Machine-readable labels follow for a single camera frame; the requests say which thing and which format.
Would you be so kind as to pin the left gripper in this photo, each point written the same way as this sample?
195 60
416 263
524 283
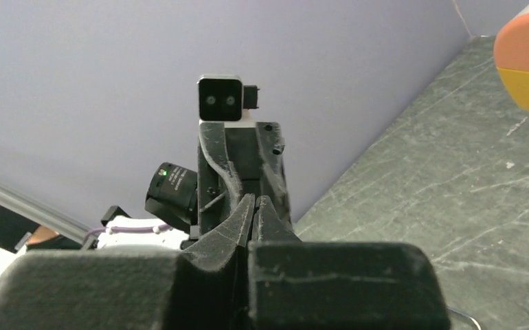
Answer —
235 160

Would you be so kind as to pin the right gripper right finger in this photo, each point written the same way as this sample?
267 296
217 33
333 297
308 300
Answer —
338 285

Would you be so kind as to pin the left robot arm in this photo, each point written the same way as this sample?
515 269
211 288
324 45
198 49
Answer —
172 198

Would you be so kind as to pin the brass padlock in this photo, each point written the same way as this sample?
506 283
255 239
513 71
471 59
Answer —
464 318

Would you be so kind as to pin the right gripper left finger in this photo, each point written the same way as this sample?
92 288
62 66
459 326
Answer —
134 286

